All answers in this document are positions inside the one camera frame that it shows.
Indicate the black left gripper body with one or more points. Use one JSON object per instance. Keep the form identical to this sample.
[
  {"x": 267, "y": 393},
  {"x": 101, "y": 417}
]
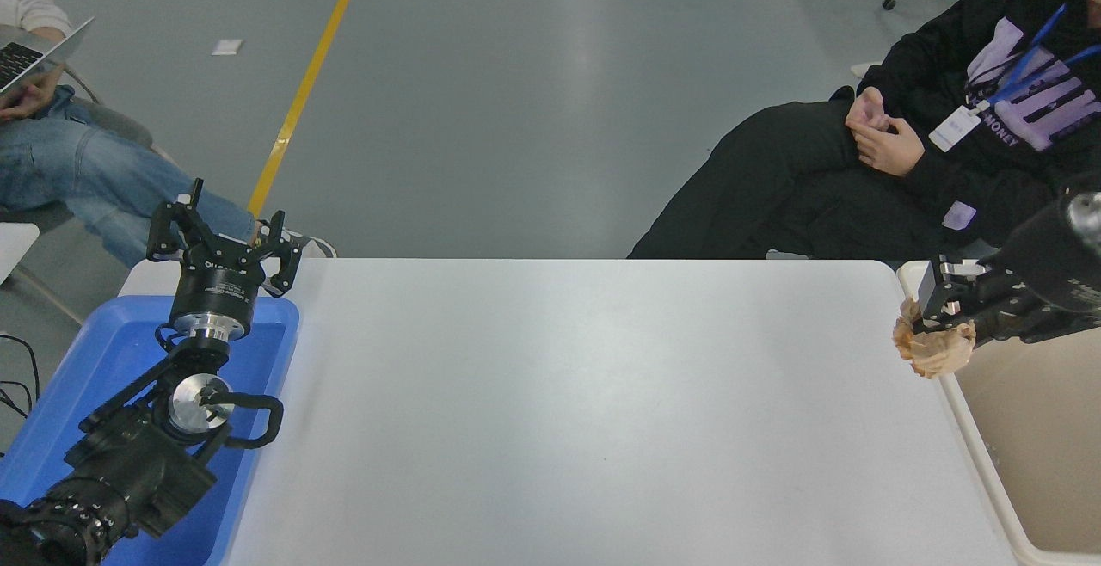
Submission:
[{"x": 215, "y": 286}]

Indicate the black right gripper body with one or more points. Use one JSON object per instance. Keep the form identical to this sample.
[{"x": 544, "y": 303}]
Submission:
[{"x": 1054, "y": 269}]

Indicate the tan paper ball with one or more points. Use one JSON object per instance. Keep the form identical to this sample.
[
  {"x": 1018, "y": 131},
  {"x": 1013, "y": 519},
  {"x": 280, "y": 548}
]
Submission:
[{"x": 938, "y": 353}]

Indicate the grey laptop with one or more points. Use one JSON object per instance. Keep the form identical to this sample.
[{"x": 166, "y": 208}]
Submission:
[{"x": 30, "y": 54}]

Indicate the person's left hand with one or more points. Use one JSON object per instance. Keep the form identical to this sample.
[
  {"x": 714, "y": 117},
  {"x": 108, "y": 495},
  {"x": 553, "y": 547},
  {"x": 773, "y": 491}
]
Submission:
[{"x": 894, "y": 149}]

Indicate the person's right hand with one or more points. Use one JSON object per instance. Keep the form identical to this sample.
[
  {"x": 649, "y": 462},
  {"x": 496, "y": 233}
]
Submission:
[{"x": 867, "y": 110}]

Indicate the person's hand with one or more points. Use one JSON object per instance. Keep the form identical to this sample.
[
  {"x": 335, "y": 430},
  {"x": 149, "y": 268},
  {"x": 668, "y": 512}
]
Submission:
[{"x": 30, "y": 101}]

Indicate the large pale bin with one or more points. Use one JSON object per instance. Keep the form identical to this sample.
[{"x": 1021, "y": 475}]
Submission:
[{"x": 1041, "y": 446}]

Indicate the blue plastic tray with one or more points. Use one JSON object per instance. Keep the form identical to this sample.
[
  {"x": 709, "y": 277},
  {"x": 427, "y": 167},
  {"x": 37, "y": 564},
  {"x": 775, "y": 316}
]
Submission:
[{"x": 112, "y": 351}]

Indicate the person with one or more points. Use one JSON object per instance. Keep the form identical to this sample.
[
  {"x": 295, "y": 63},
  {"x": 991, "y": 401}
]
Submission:
[
  {"x": 77, "y": 170},
  {"x": 757, "y": 179}
]

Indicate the white ID badge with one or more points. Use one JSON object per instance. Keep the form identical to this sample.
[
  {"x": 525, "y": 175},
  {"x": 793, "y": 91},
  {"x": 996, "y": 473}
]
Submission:
[{"x": 955, "y": 128}]

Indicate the white side table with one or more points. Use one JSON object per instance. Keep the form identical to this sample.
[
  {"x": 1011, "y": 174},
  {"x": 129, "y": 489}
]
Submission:
[{"x": 13, "y": 248}]

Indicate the white paper scrap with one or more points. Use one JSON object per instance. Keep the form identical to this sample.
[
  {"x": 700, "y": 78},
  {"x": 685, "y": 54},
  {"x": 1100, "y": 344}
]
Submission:
[{"x": 226, "y": 47}]

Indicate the white chair leg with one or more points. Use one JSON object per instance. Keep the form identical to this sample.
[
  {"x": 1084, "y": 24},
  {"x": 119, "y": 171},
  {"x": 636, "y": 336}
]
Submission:
[{"x": 863, "y": 70}]

